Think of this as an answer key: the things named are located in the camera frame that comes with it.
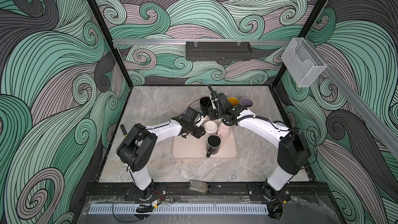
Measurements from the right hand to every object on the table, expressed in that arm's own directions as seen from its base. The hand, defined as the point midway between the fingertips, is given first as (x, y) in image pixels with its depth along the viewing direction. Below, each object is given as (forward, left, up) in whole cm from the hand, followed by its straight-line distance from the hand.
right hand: (211, 111), depth 87 cm
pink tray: (-17, +10, -12) cm, 23 cm away
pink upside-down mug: (-9, -7, -6) cm, 13 cm away
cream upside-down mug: (-7, 0, -7) cm, 9 cm away
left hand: (-7, +4, -10) cm, 13 cm away
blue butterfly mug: (+11, -16, -5) cm, 20 cm away
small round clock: (0, -45, -13) cm, 47 cm away
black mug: (-17, -1, -5) cm, 18 cm away
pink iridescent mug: (+11, -23, -4) cm, 26 cm away
